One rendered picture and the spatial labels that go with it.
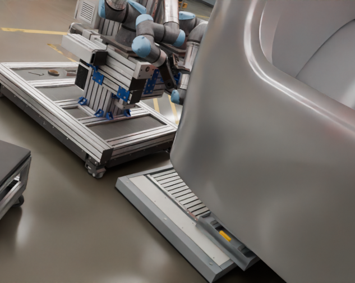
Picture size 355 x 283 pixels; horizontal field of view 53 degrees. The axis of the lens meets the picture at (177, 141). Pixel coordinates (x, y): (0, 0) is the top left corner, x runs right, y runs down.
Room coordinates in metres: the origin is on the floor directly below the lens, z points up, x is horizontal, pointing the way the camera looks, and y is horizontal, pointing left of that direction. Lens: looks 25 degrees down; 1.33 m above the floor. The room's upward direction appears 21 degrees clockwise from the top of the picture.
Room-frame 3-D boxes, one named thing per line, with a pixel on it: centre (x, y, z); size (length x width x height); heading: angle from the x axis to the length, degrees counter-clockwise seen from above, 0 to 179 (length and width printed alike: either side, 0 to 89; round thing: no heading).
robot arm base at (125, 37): (2.08, 0.48, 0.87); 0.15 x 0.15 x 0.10
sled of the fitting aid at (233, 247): (1.76, -0.56, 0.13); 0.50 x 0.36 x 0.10; 145
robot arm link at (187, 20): (2.52, 0.24, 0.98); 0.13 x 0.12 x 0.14; 107
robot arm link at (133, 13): (2.07, 0.49, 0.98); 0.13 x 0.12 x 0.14; 122
